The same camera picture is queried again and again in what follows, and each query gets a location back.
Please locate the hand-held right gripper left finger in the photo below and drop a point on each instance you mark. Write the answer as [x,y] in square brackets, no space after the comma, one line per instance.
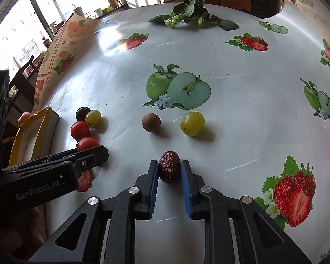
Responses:
[154,188]

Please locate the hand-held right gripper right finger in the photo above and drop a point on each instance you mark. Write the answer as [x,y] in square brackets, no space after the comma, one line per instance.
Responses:
[186,191]

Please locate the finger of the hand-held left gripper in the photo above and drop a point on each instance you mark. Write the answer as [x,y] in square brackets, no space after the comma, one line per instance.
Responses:
[85,163]
[100,154]

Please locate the red cherry tomato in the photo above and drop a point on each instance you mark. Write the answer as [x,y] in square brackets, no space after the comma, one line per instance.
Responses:
[86,143]
[79,130]

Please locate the red date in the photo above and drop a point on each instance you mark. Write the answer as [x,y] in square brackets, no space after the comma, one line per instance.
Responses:
[169,167]

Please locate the small green grape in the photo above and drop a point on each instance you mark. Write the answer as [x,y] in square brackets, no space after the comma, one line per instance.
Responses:
[93,117]

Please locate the yellow taped cardboard box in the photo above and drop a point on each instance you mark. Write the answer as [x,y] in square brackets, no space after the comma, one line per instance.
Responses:
[30,139]

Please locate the dark purple grape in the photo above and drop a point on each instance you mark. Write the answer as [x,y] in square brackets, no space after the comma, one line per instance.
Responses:
[81,112]

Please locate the brown longan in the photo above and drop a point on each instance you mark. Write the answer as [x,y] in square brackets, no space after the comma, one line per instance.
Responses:
[151,122]

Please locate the large green grape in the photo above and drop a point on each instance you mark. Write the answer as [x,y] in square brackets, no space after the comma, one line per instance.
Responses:
[192,123]

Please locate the person's left hand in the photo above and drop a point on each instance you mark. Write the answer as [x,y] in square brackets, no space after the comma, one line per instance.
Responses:
[13,228]

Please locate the peach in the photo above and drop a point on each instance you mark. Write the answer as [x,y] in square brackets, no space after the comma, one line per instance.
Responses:
[23,117]

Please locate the brown bottle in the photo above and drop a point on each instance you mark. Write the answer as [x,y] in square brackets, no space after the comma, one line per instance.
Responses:
[46,43]

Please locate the small white cup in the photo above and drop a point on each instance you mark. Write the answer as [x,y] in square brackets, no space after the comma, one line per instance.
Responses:
[98,11]

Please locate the white thermos jug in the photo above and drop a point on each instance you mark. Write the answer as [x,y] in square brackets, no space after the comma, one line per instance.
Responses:
[79,11]

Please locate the bok choy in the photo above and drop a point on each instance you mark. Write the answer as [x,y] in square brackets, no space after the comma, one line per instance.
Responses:
[188,11]

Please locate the dark slatted chair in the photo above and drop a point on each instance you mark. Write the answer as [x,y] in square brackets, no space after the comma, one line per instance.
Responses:
[264,0]

